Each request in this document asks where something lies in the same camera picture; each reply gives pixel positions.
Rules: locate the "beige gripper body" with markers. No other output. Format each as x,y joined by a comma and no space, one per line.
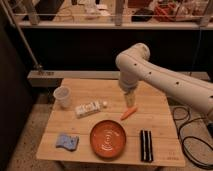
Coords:
130,98

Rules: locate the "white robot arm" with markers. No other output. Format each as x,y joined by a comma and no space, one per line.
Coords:
134,66

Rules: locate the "orange carrot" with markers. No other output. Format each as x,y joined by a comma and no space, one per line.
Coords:
128,113

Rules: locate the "orange plate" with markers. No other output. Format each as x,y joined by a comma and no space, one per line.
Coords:
107,139

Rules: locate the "black white striped block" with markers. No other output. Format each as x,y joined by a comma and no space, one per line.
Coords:
146,146

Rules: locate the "white plastic bottle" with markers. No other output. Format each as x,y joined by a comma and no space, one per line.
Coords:
89,108

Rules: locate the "clear plastic cup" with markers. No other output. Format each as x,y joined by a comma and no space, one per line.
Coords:
63,96

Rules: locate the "blue sponge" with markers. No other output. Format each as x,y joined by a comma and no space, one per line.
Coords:
67,142

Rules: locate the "black object on shelf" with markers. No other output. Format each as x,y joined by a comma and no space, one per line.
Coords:
142,15

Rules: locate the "red object on shelf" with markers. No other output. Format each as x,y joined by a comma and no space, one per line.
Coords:
165,13

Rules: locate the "diagonal metal pole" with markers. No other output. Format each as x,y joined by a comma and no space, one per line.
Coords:
37,65

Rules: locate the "grey metal rail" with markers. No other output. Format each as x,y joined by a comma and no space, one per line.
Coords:
76,76

